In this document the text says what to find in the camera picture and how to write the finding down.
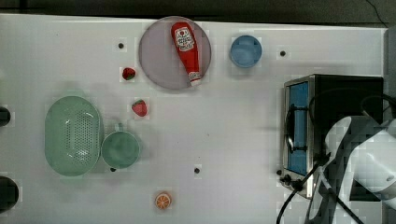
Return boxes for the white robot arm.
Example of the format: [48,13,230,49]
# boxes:
[304,116,396,224]

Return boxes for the silver black toaster oven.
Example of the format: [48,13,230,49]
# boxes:
[283,74,384,189]

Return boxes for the red plush strawberry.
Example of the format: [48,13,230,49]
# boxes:
[132,100,148,117]

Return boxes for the grey round plate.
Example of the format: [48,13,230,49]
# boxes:
[138,16,211,90]

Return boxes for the blue cup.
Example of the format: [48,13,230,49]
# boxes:
[230,35,262,68]

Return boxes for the red plush ketchup bottle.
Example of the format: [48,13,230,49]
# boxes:
[171,21,202,86]

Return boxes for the small dark red strawberry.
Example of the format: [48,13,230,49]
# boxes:
[122,67,136,80]

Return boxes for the green mug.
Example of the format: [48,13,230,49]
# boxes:
[101,123,141,170]

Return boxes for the orange slice toy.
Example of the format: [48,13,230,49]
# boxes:
[155,191,172,210]

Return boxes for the green perforated colander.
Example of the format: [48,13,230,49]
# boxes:
[45,96,103,176]

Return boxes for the black round container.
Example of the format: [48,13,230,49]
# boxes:
[0,106,11,127]

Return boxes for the dark round pot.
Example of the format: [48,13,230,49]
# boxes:
[0,176,19,213]

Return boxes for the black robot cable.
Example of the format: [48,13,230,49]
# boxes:
[276,88,396,224]

